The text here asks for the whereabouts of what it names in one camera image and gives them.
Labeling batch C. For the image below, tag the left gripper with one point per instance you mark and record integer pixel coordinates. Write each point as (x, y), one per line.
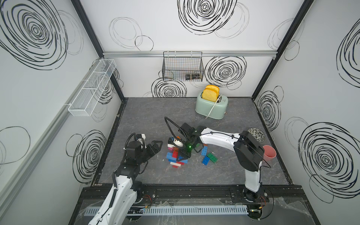
(156, 149)

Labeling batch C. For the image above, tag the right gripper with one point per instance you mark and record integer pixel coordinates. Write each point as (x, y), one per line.
(185, 155)

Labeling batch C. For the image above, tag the light blue long brick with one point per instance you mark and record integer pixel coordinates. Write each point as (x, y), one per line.
(170, 158)

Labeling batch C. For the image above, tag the small red brick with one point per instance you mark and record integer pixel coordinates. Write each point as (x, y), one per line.
(175, 154)

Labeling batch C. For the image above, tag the white rectangular brick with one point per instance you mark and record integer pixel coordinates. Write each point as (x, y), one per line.
(175, 164)

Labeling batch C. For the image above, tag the red rectangular brick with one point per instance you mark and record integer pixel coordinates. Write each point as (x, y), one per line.
(178, 163)

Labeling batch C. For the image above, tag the blue square brick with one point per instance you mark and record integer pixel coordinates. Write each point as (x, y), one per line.
(205, 160)

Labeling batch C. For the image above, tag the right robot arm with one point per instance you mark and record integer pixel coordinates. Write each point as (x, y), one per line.
(247, 149)

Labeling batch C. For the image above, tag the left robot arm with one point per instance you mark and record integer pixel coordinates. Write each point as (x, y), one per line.
(126, 190)

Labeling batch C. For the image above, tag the mint green toaster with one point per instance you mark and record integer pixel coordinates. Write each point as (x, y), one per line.
(211, 109)

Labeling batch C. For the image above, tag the light blue vertical brick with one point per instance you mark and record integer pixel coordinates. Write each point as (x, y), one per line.
(204, 151)

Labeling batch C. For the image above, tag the dark object in basket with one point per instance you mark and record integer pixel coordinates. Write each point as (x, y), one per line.
(191, 77)

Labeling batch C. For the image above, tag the yellow toast slice front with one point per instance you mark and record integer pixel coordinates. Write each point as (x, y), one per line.
(209, 95)

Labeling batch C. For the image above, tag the yellow toast slice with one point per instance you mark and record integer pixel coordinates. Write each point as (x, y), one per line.
(209, 95)
(213, 88)

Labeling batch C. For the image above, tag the yellow toast slice back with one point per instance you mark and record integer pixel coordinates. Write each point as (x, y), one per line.
(213, 88)

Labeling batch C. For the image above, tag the green flat brick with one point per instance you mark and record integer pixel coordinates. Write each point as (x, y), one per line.
(212, 157)

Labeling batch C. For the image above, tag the speckled plate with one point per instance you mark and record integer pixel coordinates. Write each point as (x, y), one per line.
(257, 134)

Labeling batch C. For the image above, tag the pink cup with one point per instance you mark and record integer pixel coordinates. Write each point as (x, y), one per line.
(269, 153)

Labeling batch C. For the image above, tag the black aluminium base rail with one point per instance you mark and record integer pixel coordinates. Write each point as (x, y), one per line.
(151, 193)

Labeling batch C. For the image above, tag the black wire basket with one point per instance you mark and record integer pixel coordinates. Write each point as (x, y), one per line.
(177, 64)

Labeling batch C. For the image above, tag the white cable duct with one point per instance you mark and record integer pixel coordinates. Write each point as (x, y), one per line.
(189, 210)

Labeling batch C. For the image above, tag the white wire shelf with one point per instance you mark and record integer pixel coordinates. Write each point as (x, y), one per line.
(94, 85)

